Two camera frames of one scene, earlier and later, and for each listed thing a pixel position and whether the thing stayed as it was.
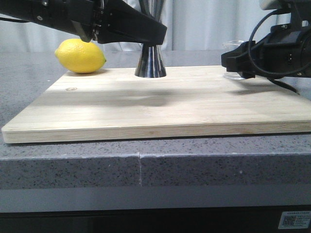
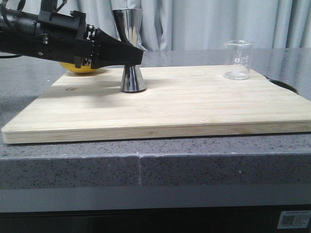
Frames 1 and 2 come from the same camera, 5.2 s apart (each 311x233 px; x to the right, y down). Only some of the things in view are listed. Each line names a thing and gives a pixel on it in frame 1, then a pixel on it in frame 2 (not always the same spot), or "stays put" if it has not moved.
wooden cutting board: (116, 103) stays put
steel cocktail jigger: (150, 64) → (129, 24)
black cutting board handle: (284, 85) stays put
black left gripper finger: (119, 22) → (108, 51)
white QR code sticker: (299, 219) stays put
